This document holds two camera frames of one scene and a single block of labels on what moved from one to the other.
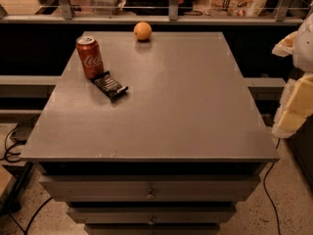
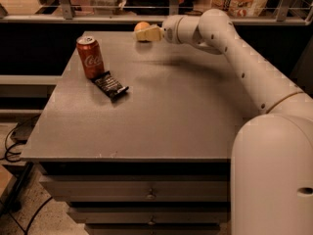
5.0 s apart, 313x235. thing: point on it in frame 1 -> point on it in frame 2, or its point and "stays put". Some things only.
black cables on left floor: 7,151 stays put
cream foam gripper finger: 295,107 -> 151,33
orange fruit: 142,30 stays put
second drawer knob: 151,222 stays put
